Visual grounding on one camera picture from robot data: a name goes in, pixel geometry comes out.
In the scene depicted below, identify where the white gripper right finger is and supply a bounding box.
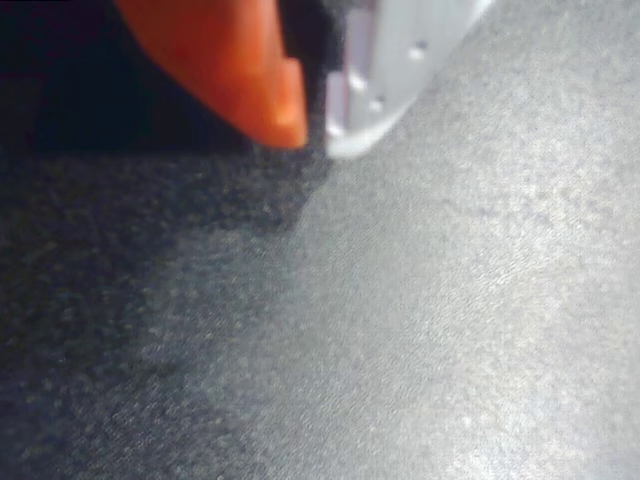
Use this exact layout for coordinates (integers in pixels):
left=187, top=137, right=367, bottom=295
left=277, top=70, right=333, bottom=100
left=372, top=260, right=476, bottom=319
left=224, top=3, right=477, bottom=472
left=324, top=0, right=496, bottom=159

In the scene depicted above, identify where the black table mat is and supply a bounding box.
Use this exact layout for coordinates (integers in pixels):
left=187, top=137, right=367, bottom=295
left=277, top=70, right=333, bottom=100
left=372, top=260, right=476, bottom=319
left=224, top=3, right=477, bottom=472
left=0, top=0, right=640, bottom=480

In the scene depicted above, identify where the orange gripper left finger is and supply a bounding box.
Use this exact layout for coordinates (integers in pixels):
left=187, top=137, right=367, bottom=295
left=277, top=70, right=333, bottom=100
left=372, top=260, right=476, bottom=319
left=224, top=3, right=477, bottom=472
left=115, top=0, right=309, bottom=150

